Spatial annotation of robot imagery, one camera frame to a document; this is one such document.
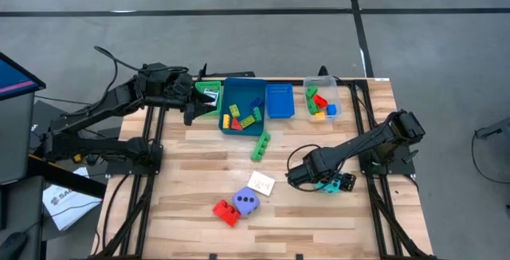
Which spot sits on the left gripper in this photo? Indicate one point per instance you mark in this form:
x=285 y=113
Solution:
x=177 y=90

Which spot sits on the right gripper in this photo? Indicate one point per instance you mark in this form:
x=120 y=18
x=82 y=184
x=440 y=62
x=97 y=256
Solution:
x=304 y=172

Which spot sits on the teal foam die black dots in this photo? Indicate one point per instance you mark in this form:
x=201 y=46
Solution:
x=330 y=188

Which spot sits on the yellow building block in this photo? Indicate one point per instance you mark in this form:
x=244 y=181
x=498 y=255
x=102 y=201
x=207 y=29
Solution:
x=226 y=121

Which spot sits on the lime green building block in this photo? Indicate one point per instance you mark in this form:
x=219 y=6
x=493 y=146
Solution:
x=234 y=111
x=247 y=121

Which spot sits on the red wedge block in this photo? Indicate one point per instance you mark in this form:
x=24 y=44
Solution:
x=236 y=125

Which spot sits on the green eight-stud building block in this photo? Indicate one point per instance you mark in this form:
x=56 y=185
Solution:
x=257 y=115

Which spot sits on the long green building block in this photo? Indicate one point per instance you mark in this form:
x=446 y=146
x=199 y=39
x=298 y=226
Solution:
x=261 y=146

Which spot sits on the dark green building block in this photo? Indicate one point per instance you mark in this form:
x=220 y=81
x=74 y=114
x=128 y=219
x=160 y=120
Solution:
x=312 y=107

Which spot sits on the small red building block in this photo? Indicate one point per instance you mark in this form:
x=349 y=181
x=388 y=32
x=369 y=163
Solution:
x=320 y=101

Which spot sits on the bright green building block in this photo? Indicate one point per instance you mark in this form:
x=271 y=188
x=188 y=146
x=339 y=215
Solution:
x=311 y=91

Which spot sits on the purple foam die black dots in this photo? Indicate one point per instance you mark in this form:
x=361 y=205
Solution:
x=245 y=201

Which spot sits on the large red building block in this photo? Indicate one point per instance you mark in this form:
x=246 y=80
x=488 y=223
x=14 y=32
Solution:
x=226 y=213

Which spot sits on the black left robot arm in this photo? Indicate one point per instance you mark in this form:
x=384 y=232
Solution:
x=95 y=110

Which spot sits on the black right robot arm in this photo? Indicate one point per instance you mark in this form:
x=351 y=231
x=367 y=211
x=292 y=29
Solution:
x=358 y=144

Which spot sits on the green plastic basket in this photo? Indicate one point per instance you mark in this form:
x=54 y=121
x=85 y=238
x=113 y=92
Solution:
x=207 y=84

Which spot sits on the dark teal plastic tray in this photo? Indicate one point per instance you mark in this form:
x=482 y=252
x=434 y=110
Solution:
x=243 y=92

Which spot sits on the blue plastic basket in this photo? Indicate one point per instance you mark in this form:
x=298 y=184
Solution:
x=279 y=100

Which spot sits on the clear plastic container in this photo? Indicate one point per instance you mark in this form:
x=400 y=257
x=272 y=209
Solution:
x=324 y=82

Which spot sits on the white paper sheet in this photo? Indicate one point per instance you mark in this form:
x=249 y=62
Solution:
x=67 y=208

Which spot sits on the monitor with blue screen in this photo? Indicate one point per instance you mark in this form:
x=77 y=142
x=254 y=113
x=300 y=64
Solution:
x=16 y=78

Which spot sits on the grey cabinet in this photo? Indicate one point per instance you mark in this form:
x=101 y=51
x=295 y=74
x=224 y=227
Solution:
x=16 y=140

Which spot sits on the black computer mouse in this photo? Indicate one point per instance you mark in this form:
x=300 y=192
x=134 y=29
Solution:
x=12 y=246

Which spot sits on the black curved frame bracket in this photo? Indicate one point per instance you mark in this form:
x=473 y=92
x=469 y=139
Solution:
x=204 y=72
x=323 y=72

